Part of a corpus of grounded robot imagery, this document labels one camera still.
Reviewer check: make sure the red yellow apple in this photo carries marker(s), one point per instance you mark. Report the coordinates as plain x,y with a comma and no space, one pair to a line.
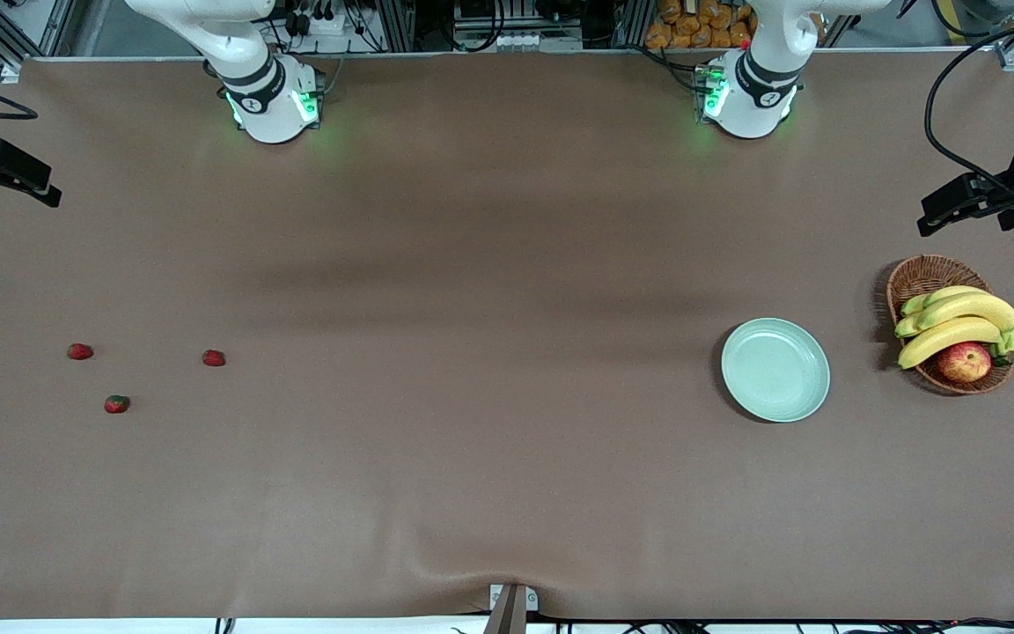
965,363

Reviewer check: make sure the brown table mat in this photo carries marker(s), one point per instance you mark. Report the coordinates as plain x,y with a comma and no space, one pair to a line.
507,484

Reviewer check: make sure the white power strip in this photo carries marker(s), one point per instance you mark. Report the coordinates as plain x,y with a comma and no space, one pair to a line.
318,22

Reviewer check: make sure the red strawberry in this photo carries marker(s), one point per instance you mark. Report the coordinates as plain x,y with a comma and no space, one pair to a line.
80,351
214,357
117,404

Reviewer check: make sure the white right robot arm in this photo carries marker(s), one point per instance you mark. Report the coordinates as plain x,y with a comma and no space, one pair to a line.
274,114

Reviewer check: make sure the aluminium frame post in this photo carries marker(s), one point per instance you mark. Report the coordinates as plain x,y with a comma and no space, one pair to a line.
630,22
397,22

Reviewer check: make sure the metal clamp bracket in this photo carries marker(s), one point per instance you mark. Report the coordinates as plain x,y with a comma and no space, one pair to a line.
510,608

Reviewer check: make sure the yellow banana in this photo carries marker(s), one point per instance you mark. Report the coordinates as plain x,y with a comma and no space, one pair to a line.
947,292
973,308
947,336

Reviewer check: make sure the bag of orange fruit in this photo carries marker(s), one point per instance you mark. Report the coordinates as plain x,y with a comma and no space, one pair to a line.
701,26

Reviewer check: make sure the pale green plate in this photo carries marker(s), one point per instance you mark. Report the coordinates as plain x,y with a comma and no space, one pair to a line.
775,370

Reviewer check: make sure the metal corner bracket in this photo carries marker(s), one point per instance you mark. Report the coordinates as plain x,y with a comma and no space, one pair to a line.
1013,57
10,72

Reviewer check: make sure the brown wicker basket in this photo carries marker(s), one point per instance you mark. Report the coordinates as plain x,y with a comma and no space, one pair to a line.
921,273

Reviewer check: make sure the white terminal block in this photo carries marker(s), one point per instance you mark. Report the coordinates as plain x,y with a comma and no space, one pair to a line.
520,40

